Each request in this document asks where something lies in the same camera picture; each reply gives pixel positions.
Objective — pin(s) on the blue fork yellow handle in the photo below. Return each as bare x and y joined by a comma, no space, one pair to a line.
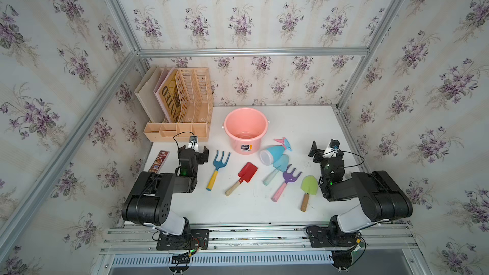
220,161

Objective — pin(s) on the beige folder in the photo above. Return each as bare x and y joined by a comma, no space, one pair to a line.
145,94

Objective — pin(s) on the green shovel wooden handle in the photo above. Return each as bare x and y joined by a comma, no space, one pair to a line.
309,186

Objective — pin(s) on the red shovel wooden handle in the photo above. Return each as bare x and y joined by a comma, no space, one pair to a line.
245,175

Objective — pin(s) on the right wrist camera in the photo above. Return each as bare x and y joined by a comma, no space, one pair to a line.
332,149

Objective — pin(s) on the pink plastic bucket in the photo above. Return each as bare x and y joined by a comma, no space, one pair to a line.
245,128

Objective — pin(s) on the blue pink spray bottle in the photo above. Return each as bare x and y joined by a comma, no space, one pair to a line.
270,155

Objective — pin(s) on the red brown flat box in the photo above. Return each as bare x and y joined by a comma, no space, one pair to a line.
159,162

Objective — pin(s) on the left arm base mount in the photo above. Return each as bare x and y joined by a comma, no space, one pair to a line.
183,238

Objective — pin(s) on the purple rake pink handle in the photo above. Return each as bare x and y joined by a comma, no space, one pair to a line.
289,176

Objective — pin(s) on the beige plastic file organizer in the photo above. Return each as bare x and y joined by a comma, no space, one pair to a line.
196,100

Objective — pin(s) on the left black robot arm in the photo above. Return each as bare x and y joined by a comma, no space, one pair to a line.
149,201

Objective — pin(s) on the pink yellow magazine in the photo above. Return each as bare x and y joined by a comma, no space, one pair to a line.
166,92

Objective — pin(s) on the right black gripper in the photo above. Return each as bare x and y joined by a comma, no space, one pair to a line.
318,154

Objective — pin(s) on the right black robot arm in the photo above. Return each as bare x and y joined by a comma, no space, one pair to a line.
380,197

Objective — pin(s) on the aluminium front rail frame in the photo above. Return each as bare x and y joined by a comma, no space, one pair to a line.
259,244

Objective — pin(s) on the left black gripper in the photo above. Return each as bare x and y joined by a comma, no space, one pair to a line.
202,157

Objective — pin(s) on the light blue trowel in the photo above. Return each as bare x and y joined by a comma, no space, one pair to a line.
279,166

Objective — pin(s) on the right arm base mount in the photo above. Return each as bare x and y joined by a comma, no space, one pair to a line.
332,236

